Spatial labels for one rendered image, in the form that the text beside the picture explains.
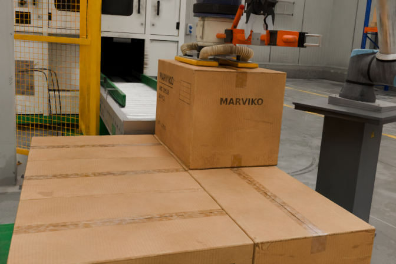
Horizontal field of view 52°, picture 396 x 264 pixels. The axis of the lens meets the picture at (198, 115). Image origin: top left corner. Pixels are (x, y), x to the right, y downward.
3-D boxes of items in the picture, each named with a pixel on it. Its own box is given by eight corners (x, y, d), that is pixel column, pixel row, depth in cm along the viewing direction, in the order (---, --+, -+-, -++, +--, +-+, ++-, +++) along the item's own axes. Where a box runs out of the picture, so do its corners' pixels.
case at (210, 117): (154, 134, 218) (158, 58, 211) (223, 132, 232) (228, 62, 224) (189, 170, 163) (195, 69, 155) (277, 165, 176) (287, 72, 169)
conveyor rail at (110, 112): (88, 93, 437) (88, 76, 433) (93, 93, 438) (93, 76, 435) (121, 155, 223) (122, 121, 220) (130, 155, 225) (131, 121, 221)
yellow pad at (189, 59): (174, 59, 202) (174, 49, 201) (193, 60, 206) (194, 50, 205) (196, 65, 171) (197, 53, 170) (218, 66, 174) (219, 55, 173)
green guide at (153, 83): (141, 81, 453) (141, 73, 451) (150, 81, 456) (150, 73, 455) (183, 106, 305) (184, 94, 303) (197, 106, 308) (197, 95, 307)
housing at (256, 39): (250, 45, 149) (250, 32, 148) (266, 46, 151) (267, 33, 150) (258, 45, 142) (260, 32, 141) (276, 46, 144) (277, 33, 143)
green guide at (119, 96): (91, 80, 435) (91, 71, 433) (101, 80, 438) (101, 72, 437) (111, 106, 287) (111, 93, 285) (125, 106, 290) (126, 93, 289)
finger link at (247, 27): (241, 39, 155) (251, 16, 154) (248, 39, 149) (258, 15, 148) (234, 35, 153) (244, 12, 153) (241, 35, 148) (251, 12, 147)
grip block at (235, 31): (223, 42, 169) (223, 28, 167) (244, 44, 172) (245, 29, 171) (230, 43, 161) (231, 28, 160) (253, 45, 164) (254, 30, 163)
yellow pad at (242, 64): (210, 61, 209) (210, 51, 208) (228, 62, 212) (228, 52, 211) (237, 67, 177) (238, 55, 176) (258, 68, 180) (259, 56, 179)
